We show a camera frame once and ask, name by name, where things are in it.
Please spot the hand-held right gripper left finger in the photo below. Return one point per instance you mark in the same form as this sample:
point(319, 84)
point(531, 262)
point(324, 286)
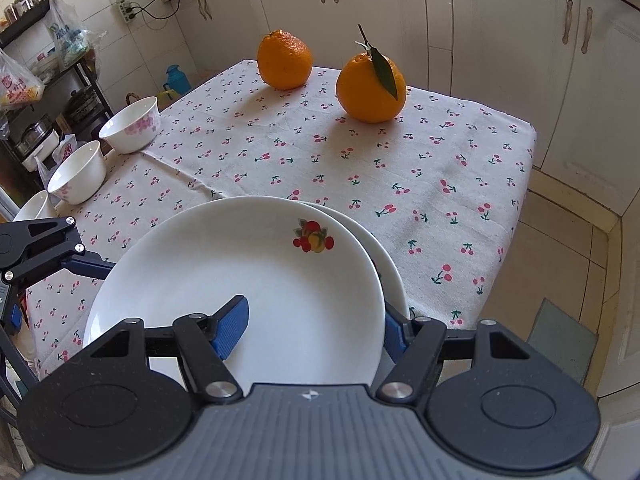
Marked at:
point(230, 330)

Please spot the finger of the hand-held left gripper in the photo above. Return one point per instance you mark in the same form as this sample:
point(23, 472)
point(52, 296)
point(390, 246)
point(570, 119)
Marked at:
point(87, 265)
point(14, 320)

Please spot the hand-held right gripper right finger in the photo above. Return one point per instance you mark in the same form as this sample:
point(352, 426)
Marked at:
point(395, 340)

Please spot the large white fruit-print plate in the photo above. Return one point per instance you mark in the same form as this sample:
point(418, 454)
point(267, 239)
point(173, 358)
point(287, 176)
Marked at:
point(392, 280)

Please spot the small white fruit-print plate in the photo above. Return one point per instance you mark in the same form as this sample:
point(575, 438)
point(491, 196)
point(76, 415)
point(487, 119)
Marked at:
point(225, 260)

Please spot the white bowl with pink flowers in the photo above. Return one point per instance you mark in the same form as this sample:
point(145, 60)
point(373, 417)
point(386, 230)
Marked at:
point(125, 132)
point(75, 180)
point(32, 207)

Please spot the grey floor mat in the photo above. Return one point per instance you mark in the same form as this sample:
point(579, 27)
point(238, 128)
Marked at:
point(562, 340)

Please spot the woven basket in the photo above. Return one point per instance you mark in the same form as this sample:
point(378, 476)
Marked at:
point(134, 97)

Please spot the cherry print tablecloth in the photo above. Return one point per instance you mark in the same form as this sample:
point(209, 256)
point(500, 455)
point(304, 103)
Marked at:
point(300, 160)

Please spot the yellow bag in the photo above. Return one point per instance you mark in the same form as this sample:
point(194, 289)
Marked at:
point(167, 92)

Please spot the red print plastic bag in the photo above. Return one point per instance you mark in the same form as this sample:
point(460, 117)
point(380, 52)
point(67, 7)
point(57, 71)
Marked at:
point(17, 85)

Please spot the blue thermos jug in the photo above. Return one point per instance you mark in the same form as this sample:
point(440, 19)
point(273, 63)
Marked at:
point(176, 80)

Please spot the white blue plastic bag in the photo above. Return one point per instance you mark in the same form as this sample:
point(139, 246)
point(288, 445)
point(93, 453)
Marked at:
point(67, 35)

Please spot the orange with green leaf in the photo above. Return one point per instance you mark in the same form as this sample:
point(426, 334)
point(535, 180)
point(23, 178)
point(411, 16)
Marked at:
point(365, 95)

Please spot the black metal shelf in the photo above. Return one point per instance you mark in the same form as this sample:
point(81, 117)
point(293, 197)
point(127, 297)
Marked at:
point(30, 20)

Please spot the white power strip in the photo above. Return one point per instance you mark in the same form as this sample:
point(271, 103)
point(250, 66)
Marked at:
point(126, 11)

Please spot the orange with knobby top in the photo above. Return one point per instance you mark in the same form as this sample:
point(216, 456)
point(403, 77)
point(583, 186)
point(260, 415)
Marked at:
point(285, 62)

